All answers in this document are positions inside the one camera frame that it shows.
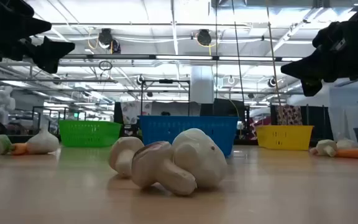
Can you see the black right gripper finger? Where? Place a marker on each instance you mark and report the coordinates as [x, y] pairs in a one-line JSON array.
[[311, 87], [306, 67]]

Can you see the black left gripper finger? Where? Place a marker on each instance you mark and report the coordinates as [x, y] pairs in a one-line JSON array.
[[51, 53], [33, 26]]

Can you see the white mushroom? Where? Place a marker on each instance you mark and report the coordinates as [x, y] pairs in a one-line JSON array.
[[326, 146], [124, 155]]

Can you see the white garlic bulb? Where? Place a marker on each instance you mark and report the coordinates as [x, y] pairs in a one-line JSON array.
[[204, 161], [346, 144], [42, 143]]

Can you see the orange carrot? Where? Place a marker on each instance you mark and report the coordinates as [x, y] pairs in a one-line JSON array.
[[356, 153]]

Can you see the orange pepper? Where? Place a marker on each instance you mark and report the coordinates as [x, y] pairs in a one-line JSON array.
[[20, 149]]

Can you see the white mushroom brown-streaked cap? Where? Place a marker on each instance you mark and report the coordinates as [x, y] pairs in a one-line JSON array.
[[154, 168]]

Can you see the floral patterned cloth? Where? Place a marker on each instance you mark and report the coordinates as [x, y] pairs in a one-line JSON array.
[[289, 115], [130, 113]]

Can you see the black partition panel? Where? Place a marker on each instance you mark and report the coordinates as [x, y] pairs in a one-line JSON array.
[[317, 123]]

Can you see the small black ceiling reel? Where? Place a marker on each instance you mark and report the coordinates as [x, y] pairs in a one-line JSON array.
[[272, 82], [140, 80]]

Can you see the white cloth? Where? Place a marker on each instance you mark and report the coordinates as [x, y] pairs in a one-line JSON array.
[[346, 121]]

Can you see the yellow plastic basket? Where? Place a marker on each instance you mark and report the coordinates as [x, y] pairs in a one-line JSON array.
[[284, 137]]

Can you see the white humanoid statue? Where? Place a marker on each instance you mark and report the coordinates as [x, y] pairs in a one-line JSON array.
[[3, 102]]

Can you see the green plastic basket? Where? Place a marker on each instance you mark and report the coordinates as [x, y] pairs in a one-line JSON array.
[[89, 133]]

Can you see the white column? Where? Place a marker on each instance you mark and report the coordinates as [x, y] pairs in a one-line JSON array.
[[202, 84]]

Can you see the long ceiling light bar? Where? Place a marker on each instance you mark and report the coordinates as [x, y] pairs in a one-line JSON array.
[[183, 57]]

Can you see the person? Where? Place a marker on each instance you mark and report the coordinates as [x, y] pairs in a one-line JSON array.
[[165, 113]]

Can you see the blue plastic basket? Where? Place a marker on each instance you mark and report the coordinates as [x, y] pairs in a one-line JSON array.
[[166, 130]]

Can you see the black metal frame stand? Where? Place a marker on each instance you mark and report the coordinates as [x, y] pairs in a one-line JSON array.
[[166, 81]]

